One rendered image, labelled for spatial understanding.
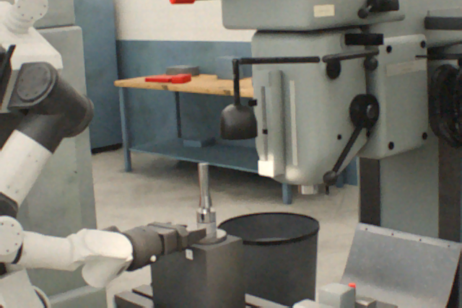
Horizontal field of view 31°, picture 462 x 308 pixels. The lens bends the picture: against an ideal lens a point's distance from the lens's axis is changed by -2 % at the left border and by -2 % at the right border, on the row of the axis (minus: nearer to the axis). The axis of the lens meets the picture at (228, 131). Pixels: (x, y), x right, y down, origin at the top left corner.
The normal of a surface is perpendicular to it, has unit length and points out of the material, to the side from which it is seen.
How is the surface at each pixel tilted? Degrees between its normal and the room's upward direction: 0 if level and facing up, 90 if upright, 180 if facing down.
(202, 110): 90
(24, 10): 116
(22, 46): 34
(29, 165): 90
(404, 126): 90
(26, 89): 53
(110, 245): 44
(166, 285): 90
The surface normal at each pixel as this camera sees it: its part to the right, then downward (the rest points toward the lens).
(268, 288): -0.02, 0.23
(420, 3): 0.69, 0.09
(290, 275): 0.41, 0.20
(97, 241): 0.51, -0.67
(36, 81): -0.41, -0.44
